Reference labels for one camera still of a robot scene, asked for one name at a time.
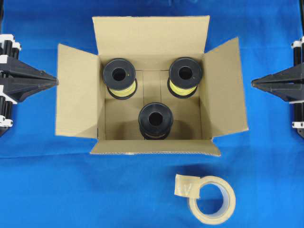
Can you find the brown cardboard box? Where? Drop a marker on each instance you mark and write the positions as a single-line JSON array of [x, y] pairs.
[[151, 44]]

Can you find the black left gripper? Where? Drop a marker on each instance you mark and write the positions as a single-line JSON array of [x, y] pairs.
[[31, 82]]

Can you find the black spool front centre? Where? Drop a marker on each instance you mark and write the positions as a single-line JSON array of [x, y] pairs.
[[155, 121]]

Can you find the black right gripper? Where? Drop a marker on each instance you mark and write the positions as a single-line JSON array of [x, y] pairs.
[[279, 85]]

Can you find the beige packing tape roll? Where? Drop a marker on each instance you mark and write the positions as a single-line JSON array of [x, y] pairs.
[[189, 187]]

